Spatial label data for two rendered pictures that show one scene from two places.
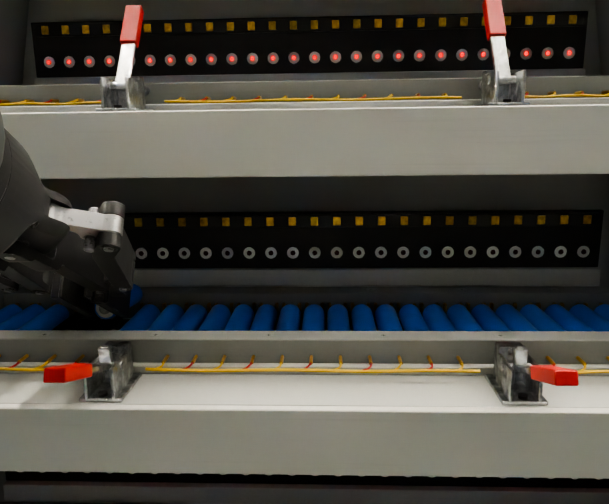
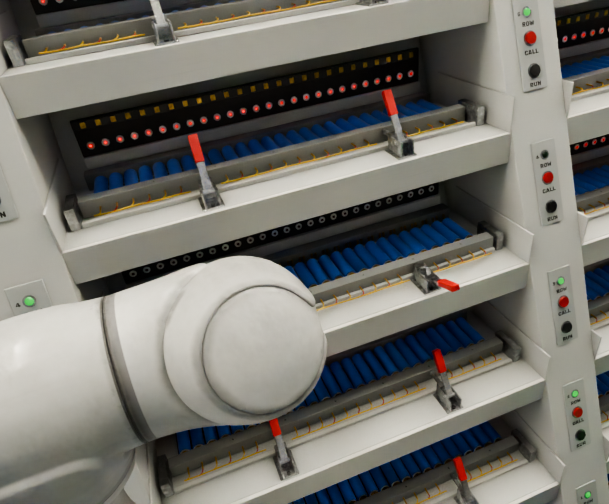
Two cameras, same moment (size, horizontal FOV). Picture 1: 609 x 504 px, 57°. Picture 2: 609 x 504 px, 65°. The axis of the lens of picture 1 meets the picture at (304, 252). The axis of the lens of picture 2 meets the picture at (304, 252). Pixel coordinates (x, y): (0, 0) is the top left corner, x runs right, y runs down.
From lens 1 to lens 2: 0.36 m
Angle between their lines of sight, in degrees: 26
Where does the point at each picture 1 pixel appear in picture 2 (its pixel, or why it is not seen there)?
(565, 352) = (440, 258)
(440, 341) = (389, 270)
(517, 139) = (413, 173)
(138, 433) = not seen: hidden behind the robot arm
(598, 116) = (446, 155)
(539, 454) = (440, 308)
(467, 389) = (406, 290)
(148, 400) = not seen: hidden behind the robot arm
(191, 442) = not seen: hidden behind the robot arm
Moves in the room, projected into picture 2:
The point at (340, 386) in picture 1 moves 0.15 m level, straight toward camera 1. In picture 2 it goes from (353, 306) to (399, 341)
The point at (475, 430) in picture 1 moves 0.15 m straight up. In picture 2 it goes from (416, 308) to (396, 206)
